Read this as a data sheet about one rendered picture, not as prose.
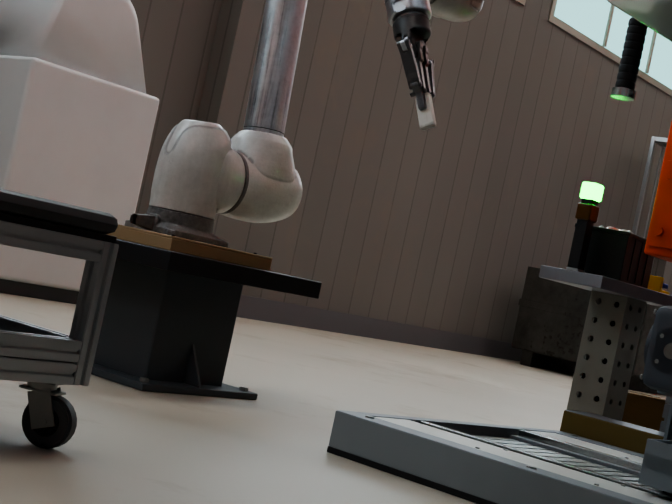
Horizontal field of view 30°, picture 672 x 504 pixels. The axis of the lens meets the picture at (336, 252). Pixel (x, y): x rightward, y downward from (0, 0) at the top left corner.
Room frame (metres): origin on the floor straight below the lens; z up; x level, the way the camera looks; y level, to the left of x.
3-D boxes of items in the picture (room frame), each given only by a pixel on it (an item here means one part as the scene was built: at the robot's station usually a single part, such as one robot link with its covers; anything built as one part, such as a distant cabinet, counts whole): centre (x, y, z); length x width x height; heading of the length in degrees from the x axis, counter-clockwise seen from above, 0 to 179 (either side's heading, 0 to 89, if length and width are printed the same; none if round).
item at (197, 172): (2.90, 0.36, 0.50); 0.18 x 0.16 x 0.22; 135
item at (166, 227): (2.87, 0.38, 0.36); 0.22 x 0.18 x 0.06; 136
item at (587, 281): (3.08, -0.69, 0.44); 0.43 x 0.17 x 0.03; 138
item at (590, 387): (3.10, -0.71, 0.21); 0.10 x 0.10 x 0.42; 48
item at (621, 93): (2.28, -0.45, 0.83); 0.04 x 0.04 x 0.16
